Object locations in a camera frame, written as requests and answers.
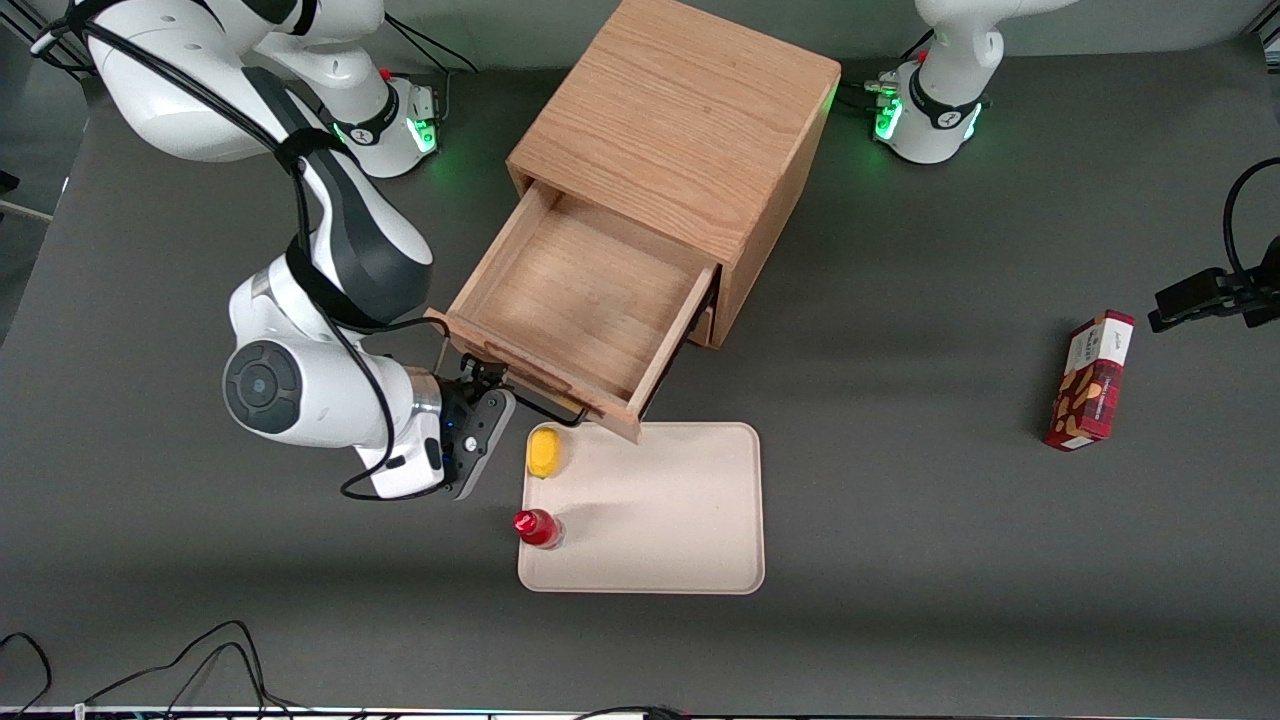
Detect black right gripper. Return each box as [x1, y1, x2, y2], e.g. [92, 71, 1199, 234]
[439, 354, 511, 492]

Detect black drawer handle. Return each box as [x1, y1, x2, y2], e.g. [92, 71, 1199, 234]
[508, 388, 590, 430]

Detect wooden drawer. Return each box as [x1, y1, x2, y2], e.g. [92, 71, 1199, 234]
[425, 180, 721, 444]

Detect wooden drawer cabinet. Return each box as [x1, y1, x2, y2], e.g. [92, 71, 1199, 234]
[506, 0, 842, 350]

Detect red cola bottle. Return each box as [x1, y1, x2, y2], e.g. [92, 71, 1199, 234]
[512, 508, 566, 551]

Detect beige plastic tray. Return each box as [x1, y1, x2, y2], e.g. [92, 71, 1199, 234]
[517, 421, 766, 595]

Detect red snack box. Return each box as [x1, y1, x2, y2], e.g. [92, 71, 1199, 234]
[1044, 310, 1137, 453]

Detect black clamp-mounted device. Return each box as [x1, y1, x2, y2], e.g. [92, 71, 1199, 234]
[1147, 236, 1280, 334]

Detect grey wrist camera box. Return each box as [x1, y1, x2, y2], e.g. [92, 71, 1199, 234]
[455, 388, 518, 502]

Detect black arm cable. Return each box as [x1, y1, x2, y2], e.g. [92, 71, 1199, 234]
[30, 0, 453, 502]

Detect black floor cable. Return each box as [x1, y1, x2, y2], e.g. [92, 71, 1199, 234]
[572, 704, 693, 720]
[0, 631, 54, 717]
[78, 619, 306, 720]

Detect black cable loop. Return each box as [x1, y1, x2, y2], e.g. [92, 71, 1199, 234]
[1224, 157, 1280, 283]

